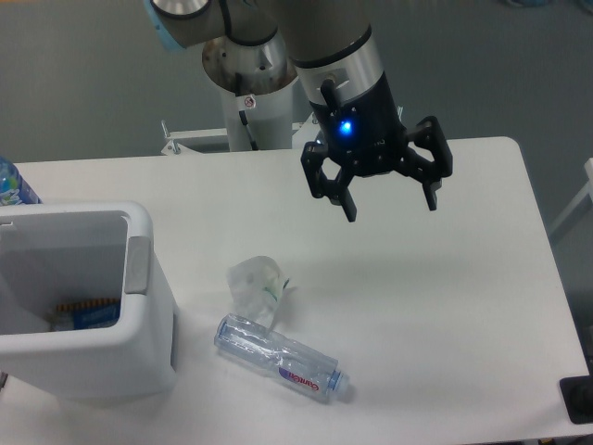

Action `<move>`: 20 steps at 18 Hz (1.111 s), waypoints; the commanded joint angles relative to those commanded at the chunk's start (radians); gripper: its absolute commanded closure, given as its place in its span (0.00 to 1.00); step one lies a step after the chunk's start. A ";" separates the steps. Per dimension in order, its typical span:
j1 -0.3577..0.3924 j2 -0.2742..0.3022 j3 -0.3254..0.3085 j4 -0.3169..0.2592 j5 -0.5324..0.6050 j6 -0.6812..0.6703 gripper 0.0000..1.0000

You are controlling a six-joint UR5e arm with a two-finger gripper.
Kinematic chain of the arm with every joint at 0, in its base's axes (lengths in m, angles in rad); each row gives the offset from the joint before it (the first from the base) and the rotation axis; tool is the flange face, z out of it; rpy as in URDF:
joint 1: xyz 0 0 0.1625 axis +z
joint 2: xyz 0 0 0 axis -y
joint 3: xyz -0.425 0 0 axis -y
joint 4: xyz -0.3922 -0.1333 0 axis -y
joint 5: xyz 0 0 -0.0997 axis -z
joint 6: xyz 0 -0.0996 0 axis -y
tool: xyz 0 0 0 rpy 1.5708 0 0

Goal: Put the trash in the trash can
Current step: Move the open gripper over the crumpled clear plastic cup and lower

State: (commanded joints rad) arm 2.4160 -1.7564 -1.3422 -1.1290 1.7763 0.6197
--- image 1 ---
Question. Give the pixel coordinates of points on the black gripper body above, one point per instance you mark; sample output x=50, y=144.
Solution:
x=363, y=134

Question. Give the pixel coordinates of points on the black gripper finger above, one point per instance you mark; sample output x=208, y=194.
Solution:
x=424, y=155
x=336, y=190

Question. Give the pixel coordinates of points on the crushed clear plastic bottle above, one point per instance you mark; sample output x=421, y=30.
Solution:
x=292, y=364

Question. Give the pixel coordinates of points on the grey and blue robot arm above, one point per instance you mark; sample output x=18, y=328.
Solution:
x=322, y=39

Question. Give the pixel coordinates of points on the white plastic trash can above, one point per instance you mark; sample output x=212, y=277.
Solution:
x=63, y=253

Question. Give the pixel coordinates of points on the blue snack wrapper in bin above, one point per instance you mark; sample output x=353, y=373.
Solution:
x=87, y=314

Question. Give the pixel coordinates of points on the black device at table edge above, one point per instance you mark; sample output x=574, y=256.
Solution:
x=577, y=395

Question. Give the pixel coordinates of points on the blue labelled water bottle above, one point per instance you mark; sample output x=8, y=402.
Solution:
x=14, y=188

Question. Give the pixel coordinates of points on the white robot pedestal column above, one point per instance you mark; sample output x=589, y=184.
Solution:
x=259, y=106

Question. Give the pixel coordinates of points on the white pedestal base frame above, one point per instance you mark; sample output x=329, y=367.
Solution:
x=216, y=140

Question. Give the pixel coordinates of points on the white furniture frame at right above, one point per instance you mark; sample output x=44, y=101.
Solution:
x=574, y=211

